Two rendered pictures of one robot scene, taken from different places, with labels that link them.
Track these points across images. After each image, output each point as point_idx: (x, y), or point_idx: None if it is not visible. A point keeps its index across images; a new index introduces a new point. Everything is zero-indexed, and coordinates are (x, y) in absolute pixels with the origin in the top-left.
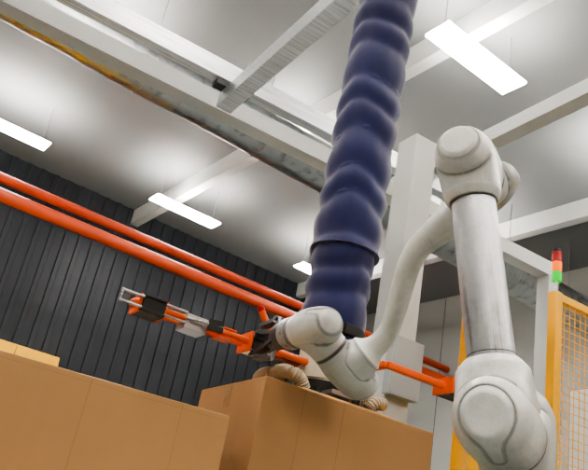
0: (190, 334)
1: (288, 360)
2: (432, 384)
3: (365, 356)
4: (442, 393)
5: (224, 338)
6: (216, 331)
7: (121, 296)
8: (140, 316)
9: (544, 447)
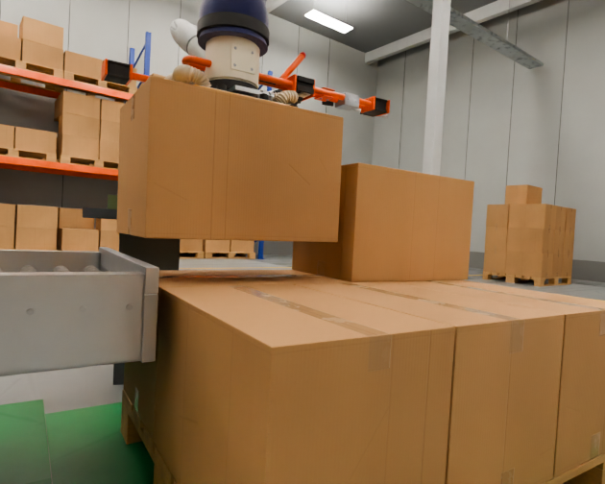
0: (347, 107)
1: (268, 83)
2: (143, 82)
3: None
4: (129, 83)
5: (322, 100)
6: (326, 105)
7: (385, 114)
8: (379, 112)
9: None
